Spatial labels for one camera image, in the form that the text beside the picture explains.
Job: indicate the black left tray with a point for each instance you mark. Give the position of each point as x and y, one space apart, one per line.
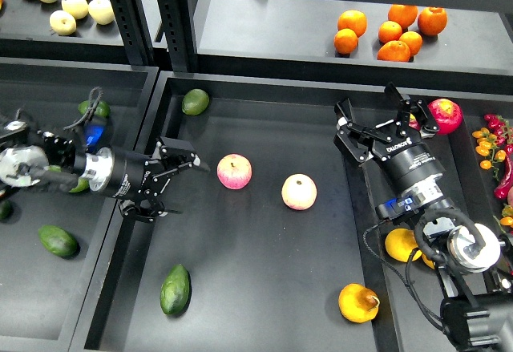
41 294

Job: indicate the orange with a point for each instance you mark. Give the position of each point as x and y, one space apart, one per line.
395 51
413 40
345 41
389 31
403 15
432 21
354 20

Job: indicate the red chili pepper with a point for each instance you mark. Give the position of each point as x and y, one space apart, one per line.
504 186

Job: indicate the cherry tomato bunch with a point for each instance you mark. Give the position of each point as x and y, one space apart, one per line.
492 141

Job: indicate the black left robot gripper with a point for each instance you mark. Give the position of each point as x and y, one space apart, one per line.
134 177

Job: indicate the yellow pear with brown stem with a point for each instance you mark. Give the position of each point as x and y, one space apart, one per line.
358 303

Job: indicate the dark avocado at left edge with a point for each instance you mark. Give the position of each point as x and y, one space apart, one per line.
6 209

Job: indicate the green avocado top left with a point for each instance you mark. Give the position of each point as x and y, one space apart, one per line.
101 109

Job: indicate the green avocado in centre tray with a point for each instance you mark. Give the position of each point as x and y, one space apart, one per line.
195 102

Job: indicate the dark red apple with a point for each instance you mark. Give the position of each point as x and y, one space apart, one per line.
413 123

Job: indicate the black centre tray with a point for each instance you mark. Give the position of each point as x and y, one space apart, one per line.
264 277

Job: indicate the large red apple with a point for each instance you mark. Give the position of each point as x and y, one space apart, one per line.
447 114

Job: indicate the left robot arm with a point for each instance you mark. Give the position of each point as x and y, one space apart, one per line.
34 158

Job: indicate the pale pink apple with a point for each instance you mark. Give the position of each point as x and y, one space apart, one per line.
299 192

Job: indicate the light green avocado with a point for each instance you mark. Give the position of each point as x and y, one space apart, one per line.
81 186

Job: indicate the black right tray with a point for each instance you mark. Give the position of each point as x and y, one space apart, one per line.
433 207

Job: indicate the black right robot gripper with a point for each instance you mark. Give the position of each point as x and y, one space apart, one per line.
405 162

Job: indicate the black tray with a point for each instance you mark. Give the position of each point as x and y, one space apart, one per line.
41 294
433 207
264 277

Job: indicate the dark green avocado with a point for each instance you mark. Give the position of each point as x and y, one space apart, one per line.
175 290

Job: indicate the green avocado lower left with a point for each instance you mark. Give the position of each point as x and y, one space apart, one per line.
57 241

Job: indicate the pink red apple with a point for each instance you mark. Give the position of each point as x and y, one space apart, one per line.
234 171

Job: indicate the black metal shelf rack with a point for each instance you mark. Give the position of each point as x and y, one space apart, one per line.
288 39

